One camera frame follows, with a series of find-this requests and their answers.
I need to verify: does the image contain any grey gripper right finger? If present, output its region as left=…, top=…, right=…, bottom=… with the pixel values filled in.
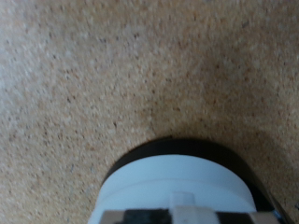
left=214, top=210, right=281, bottom=224

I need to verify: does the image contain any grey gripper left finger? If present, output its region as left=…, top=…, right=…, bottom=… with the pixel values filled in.
left=101, top=208, right=173, bottom=224

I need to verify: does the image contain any white mug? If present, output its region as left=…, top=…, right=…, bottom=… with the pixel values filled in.
left=87, top=154, right=258, bottom=224

